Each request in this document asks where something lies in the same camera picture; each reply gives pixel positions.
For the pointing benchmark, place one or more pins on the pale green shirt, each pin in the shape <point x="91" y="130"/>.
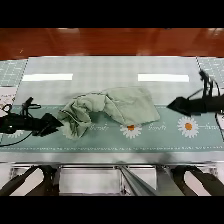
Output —
<point x="126" y="103"/>

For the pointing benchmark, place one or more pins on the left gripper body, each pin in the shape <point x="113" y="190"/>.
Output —
<point x="36" y="124"/>

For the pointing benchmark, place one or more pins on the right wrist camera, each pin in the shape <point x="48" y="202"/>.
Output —
<point x="205" y="82"/>

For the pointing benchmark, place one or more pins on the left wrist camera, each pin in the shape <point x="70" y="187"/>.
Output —
<point x="28" y="104"/>

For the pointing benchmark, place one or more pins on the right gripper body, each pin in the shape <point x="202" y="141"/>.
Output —
<point x="200" y="105"/>

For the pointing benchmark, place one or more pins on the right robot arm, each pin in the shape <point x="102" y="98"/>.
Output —
<point x="218" y="104"/>

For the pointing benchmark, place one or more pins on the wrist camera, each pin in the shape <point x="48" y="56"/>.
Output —
<point x="205" y="82"/>
<point x="28" y="104"/>

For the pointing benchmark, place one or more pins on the silver frame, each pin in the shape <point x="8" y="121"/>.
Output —
<point x="140" y="185"/>

